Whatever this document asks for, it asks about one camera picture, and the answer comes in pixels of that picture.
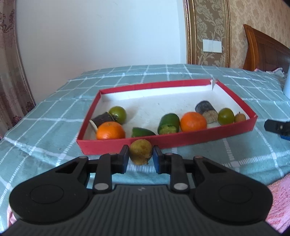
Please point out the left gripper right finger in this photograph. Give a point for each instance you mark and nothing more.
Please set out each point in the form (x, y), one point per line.
(218, 192)

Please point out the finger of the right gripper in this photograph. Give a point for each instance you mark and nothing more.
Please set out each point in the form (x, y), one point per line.
(278, 127)

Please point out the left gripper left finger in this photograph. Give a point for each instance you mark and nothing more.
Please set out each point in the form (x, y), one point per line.
(64, 191)

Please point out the small brown longan fruit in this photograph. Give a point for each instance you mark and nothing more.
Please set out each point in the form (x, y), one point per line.
(239, 117)

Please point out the green tomato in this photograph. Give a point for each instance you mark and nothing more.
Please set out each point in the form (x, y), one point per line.
(226, 116)
(119, 114)

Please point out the dark sugarcane piece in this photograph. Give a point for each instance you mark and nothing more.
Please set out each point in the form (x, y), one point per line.
(100, 119)
(207, 111)

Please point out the orange mandarin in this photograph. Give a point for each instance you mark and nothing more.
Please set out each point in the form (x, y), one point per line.
(192, 121)
(110, 130)

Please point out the green cucumber piece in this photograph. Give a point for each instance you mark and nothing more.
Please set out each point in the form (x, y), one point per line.
(169, 124)
(141, 132)

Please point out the yellow-brown longan fruit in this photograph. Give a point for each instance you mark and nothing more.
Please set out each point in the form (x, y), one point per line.
(140, 152)

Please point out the teal plaid bed sheet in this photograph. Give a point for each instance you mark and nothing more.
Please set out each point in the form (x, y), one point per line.
(46, 136)

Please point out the wooden headboard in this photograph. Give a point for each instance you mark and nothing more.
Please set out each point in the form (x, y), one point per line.
(264, 52)

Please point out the red shallow cardboard box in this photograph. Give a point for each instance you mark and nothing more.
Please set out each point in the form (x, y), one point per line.
(146, 104)

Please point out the patterned curtain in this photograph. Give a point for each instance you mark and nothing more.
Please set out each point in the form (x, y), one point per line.
(16, 97)

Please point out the gold framed wallpaper panel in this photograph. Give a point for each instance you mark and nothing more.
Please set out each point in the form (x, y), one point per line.
(207, 20)

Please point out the white wall switch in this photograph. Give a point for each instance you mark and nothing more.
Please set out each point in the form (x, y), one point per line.
(212, 46)

